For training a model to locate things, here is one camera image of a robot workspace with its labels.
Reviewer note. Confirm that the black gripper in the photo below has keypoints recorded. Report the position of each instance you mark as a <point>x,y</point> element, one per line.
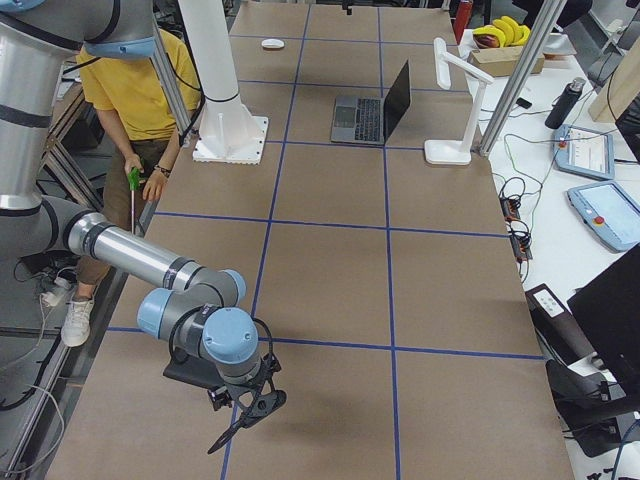
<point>237,390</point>

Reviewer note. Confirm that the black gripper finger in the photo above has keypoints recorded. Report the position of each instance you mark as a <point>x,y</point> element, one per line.
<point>347,6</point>

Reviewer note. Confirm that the black mouse pad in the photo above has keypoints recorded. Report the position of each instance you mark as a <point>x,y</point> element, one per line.
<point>195,371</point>

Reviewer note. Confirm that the grey laptop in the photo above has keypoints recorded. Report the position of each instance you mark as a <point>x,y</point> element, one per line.
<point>360,120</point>

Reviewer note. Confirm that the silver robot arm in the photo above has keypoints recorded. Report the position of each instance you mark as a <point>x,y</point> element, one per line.
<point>213,343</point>

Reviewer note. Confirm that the white computer mouse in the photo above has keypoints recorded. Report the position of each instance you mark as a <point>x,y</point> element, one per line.
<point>272,44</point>

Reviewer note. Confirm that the cardboard box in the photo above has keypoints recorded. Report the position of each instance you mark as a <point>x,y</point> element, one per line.
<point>498,62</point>

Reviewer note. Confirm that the yellow bananas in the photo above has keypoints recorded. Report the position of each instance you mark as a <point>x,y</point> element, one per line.
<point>502,32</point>

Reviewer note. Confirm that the small black puck device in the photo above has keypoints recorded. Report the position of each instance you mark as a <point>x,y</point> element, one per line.
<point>522,103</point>

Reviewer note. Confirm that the black water bottle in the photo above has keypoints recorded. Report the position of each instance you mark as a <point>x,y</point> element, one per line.
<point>565,103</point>

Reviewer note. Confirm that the person in yellow shirt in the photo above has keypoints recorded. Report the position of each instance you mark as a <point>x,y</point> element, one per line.
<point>135,114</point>

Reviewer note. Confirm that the far blue teach pendant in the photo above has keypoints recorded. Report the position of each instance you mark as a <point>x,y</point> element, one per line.
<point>584,152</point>

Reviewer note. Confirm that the blue teach pendant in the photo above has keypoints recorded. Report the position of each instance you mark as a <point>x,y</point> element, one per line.
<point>609,212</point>
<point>584,152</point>

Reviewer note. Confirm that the black box with white label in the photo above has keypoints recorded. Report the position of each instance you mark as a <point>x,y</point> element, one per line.
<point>558,327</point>

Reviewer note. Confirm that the near blue teach pendant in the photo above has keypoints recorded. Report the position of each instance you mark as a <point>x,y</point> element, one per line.
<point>609,212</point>

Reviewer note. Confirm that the black monitor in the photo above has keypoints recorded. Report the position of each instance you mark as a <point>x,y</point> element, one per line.
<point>607,311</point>

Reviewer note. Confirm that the white pedestal column base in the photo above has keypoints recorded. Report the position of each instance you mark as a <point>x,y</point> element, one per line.
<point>228,132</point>

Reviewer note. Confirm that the aluminium frame post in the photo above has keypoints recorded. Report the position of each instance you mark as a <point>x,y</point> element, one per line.
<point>542,27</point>

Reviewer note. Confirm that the green handled tool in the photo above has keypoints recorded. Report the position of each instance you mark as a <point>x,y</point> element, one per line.
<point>135,182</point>

